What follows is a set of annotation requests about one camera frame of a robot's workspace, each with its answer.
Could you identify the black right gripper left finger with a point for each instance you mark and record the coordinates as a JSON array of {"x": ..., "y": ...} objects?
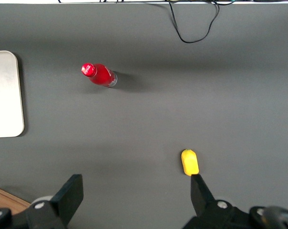
[{"x": 68, "y": 195}]

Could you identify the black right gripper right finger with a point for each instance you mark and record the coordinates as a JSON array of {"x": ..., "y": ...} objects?
[{"x": 202, "y": 198}]

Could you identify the white rounded tray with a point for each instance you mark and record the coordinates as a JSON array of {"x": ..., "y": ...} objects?
[{"x": 4, "y": 94}]

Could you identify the yellow plastic lemon toy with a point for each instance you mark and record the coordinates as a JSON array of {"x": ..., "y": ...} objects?
[{"x": 189, "y": 162}]

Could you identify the red cola bottle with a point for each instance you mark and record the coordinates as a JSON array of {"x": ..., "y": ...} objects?
[{"x": 99, "y": 74}]

